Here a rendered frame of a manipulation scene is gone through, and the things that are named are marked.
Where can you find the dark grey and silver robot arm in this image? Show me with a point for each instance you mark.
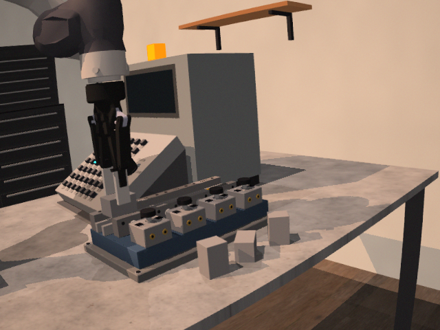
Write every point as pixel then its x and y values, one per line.
pixel 89 29

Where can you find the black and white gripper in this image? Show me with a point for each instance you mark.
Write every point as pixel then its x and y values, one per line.
pixel 113 162

